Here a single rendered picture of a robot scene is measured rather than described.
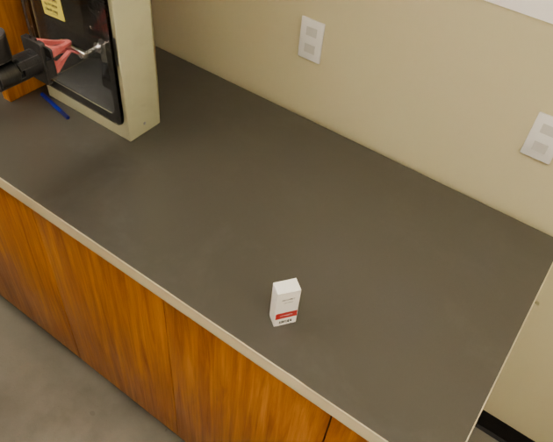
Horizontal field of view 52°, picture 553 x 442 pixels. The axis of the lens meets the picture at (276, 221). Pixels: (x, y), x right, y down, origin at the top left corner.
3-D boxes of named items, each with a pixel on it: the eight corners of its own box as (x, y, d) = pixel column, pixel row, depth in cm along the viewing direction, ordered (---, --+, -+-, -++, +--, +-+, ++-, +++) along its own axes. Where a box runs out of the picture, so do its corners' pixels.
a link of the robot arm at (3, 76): (-15, 89, 124) (2, 98, 121) (-26, 60, 119) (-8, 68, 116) (12, 75, 128) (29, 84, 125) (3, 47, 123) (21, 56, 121)
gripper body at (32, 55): (46, 41, 123) (17, 54, 119) (55, 82, 131) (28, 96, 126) (26, 31, 126) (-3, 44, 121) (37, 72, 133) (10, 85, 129)
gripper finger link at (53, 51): (78, 37, 130) (44, 53, 124) (83, 65, 135) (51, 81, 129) (58, 26, 132) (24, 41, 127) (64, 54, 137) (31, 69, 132)
